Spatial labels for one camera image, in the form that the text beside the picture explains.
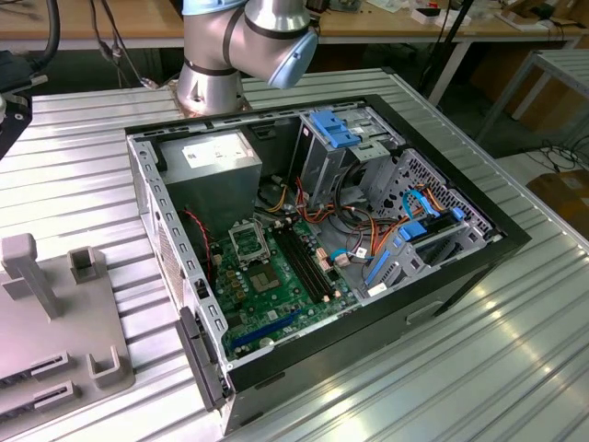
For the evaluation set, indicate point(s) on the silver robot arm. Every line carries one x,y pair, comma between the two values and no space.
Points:
257,37

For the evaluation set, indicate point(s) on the CPU socket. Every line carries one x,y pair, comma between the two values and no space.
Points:
264,281

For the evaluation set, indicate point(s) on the black RAM slot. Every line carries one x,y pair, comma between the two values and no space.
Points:
312,262
298,267

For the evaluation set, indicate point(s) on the metal drive cage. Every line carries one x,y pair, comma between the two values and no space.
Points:
322,175

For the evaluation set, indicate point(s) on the green motherboard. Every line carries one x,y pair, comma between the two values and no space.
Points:
290,306

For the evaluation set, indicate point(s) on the grey power supply unit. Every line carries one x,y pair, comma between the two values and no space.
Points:
207,184

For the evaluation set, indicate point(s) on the blue disk carrier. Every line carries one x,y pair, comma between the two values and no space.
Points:
412,231
329,129

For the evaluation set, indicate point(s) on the blue expansion slot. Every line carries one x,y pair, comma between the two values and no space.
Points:
267,329

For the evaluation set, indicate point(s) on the grey metal disk bay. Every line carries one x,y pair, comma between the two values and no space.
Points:
405,271

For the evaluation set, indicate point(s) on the round coin cell battery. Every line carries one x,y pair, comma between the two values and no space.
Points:
265,343

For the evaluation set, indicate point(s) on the black PC case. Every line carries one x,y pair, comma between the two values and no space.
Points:
368,350

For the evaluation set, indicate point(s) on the black hard disk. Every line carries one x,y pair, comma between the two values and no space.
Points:
444,223

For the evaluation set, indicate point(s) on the white flat box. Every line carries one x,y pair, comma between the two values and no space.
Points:
419,15

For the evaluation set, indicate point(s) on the grey parts rack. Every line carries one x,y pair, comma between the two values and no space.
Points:
60,322

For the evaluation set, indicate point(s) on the brown cardboard box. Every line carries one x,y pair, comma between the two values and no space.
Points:
566,198
547,103

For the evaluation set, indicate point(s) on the long wooden desk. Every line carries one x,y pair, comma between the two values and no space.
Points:
78,20

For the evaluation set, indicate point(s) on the brown cardboard tray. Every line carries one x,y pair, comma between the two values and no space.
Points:
511,19

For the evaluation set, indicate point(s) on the grey metal slat table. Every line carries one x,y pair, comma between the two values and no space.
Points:
566,62

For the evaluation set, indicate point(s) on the blue plastic bay rail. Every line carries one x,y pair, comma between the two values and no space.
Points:
381,264

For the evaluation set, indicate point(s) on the black camera bracket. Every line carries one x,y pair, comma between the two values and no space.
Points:
16,129

